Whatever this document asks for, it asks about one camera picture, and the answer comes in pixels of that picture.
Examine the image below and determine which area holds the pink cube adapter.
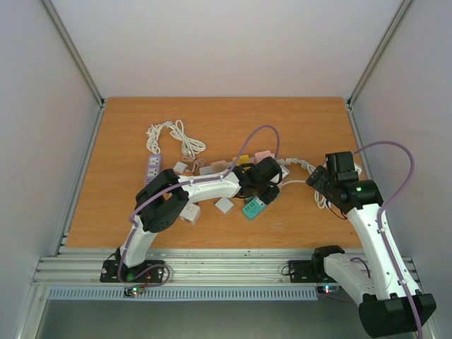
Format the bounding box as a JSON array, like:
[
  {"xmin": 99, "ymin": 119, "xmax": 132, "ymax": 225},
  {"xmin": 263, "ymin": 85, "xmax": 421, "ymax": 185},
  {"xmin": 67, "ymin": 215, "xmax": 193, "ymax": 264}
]
[{"xmin": 254, "ymin": 150, "xmax": 275, "ymax": 163}]

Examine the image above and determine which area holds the yellow cube adapter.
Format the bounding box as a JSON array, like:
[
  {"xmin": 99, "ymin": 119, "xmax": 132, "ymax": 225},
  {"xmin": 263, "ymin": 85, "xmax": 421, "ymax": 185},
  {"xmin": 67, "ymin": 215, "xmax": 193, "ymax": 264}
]
[{"xmin": 232, "ymin": 155, "xmax": 254, "ymax": 166}]

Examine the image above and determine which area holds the teal power strip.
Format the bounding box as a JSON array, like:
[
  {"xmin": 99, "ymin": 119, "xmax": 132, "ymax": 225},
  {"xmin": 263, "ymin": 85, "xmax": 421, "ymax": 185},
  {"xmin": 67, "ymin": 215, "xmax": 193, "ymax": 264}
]
[{"xmin": 242, "ymin": 196, "xmax": 267, "ymax": 221}]

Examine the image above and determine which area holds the white plug of long strip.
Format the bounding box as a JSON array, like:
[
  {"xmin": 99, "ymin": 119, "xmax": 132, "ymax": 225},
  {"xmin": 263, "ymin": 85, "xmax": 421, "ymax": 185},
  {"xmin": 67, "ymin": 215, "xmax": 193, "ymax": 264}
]
[{"xmin": 354, "ymin": 162, "xmax": 363, "ymax": 175}]

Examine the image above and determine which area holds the small white square charger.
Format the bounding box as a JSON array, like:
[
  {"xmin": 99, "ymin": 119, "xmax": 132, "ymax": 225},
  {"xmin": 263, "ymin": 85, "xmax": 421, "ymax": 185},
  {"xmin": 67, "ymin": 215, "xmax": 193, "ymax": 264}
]
[{"xmin": 215, "ymin": 198, "xmax": 234, "ymax": 214}]

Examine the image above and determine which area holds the peach cube adapter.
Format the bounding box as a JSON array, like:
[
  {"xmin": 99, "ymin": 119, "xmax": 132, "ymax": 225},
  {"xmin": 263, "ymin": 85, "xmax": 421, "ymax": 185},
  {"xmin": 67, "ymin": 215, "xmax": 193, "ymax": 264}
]
[{"xmin": 210, "ymin": 160, "xmax": 230, "ymax": 173}]

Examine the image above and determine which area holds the white multicolour power strip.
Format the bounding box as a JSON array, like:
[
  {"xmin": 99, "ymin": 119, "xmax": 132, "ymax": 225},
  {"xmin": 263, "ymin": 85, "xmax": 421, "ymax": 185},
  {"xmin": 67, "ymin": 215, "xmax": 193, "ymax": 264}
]
[{"xmin": 198, "ymin": 155, "xmax": 290, "ymax": 179}]

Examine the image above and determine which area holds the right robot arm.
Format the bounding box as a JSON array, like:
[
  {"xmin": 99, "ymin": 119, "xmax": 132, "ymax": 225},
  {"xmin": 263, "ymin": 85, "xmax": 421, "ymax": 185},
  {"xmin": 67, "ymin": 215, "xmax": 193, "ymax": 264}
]
[{"xmin": 307, "ymin": 152, "xmax": 436, "ymax": 338}]

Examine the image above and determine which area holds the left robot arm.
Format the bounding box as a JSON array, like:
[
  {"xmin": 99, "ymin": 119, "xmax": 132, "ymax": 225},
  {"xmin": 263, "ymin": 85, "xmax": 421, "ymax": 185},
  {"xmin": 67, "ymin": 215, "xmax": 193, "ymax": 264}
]
[{"xmin": 116, "ymin": 157, "xmax": 283, "ymax": 282}]

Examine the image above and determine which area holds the white cube adapter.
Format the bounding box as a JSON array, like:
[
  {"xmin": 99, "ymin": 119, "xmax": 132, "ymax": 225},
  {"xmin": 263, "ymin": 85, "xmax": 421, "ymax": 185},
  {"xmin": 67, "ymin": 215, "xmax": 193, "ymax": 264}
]
[{"xmin": 179, "ymin": 203, "xmax": 201, "ymax": 225}]

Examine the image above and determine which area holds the purple power strip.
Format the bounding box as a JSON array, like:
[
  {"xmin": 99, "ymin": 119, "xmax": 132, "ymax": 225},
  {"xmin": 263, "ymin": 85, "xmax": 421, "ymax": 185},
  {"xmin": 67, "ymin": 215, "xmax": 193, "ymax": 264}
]
[{"xmin": 145, "ymin": 154, "xmax": 162, "ymax": 185}]

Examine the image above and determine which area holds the teal strip white cable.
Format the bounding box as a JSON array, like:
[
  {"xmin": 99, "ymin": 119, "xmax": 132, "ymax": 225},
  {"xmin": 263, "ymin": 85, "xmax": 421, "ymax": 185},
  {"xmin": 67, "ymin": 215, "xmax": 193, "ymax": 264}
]
[{"xmin": 278, "ymin": 179, "xmax": 328, "ymax": 210}]

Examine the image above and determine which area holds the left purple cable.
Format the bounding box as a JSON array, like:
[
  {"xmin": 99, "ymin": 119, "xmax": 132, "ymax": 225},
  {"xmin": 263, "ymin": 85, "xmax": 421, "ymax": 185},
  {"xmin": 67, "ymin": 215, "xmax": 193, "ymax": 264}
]
[{"xmin": 118, "ymin": 125, "xmax": 282, "ymax": 283}]

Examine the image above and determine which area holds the white coiled cable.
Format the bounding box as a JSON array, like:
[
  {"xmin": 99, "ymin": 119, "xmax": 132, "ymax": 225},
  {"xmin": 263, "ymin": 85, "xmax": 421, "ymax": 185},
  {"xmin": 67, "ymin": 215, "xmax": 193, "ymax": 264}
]
[{"xmin": 145, "ymin": 119, "xmax": 207, "ymax": 167}]

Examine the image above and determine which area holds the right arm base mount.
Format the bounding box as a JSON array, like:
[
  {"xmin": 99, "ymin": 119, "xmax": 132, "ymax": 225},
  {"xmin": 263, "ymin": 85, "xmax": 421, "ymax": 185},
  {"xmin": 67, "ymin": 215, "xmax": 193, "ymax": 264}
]
[{"xmin": 280, "ymin": 260, "xmax": 318, "ymax": 283}]

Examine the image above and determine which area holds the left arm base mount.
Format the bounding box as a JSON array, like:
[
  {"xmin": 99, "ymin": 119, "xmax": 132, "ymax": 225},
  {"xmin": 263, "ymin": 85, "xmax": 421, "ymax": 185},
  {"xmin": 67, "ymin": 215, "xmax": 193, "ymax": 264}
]
[{"xmin": 100, "ymin": 260, "xmax": 165, "ymax": 284}]

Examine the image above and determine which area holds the grey slotted cable duct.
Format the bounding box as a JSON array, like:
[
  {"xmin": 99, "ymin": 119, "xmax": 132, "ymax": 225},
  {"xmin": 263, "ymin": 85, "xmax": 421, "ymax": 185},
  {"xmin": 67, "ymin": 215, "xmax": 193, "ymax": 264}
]
[{"xmin": 47, "ymin": 286, "xmax": 318, "ymax": 302}]

